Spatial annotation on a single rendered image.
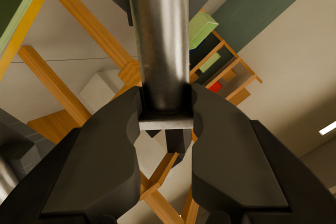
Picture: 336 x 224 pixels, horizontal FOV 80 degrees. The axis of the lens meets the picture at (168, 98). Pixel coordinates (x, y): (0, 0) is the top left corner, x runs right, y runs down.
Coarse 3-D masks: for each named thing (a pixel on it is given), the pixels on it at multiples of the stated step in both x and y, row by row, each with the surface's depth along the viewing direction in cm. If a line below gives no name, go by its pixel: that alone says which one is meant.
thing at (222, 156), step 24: (192, 96) 12; (216, 96) 11; (216, 120) 9; (240, 120) 9; (216, 144) 8; (240, 144) 8; (192, 168) 7; (216, 168) 7; (240, 168) 7; (264, 168) 7; (192, 192) 7; (216, 192) 6; (240, 192) 6; (264, 192) 6; (240, 216) 6
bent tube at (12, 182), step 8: (0, 160) 15; (0, 168) 14; (8, 168) 15; (0, 176) 14; (8, 176) 15; (0, 184) 14; (8, 184) 15; (16, 184) 15; (0, 192) 14; (8, 192) 15; (0, 200) 14
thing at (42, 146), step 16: (0, 112) 17; (0, 128) 17; (16, 128) 17; (0, 144) 18; (16, 144) 17; (32, 144) 17; (48, 144) 18; (16, 160) 16; (32, 160) 17; (16, 176) 17
